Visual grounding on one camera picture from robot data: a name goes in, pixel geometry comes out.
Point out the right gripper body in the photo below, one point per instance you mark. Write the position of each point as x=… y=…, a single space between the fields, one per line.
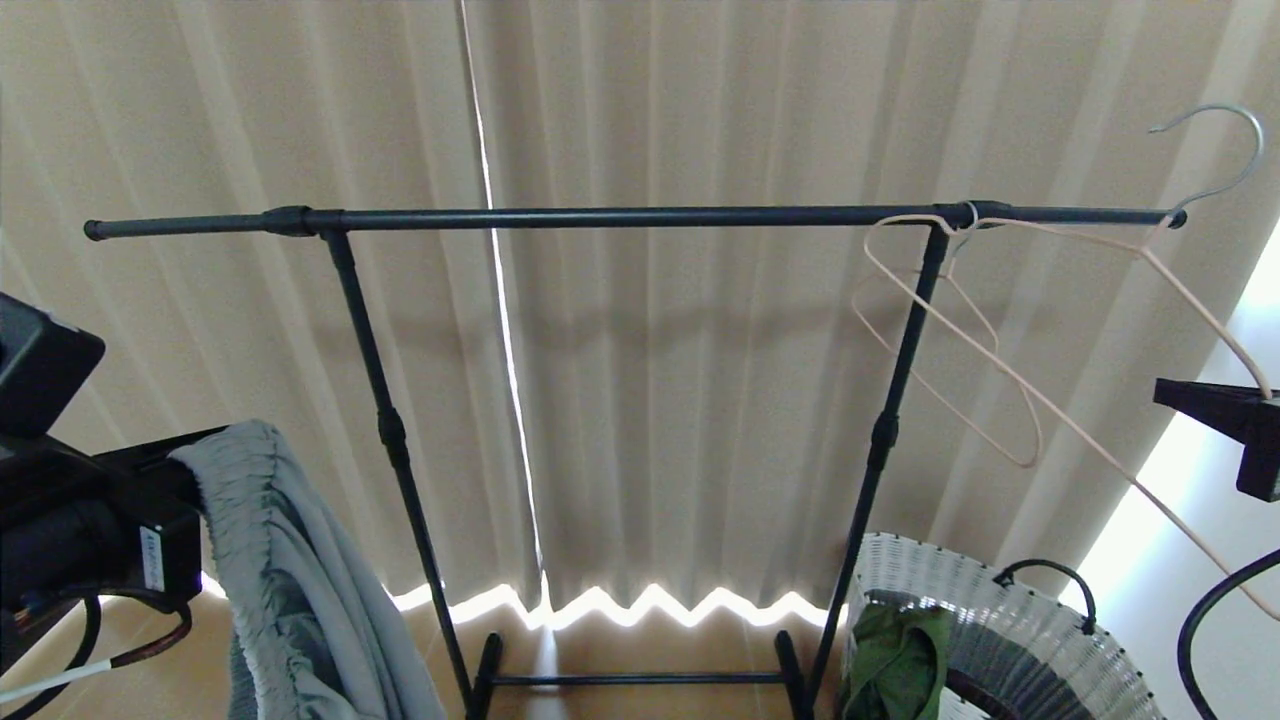
x=1262 y=455

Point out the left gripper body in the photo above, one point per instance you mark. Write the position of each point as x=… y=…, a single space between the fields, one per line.
x=80 y=540

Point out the pink clothes hanger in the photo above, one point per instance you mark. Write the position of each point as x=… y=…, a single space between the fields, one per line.
x=930 y=388
x=1070 y=430

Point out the pale grey shorts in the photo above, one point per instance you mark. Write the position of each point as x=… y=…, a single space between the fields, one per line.
x=290 y=600

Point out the white laundry basket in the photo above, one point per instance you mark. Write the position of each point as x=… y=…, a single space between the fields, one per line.
x=1040 y=640

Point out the black clothes rack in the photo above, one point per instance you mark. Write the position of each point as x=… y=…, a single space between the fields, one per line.
x=600 y=216

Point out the green garment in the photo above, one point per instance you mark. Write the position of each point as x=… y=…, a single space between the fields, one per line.
x=890 y=660

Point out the beige curtain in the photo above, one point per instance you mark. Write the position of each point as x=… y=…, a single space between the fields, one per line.
x=700 y=400

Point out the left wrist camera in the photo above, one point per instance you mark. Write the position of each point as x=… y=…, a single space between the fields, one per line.
x=45 y=370

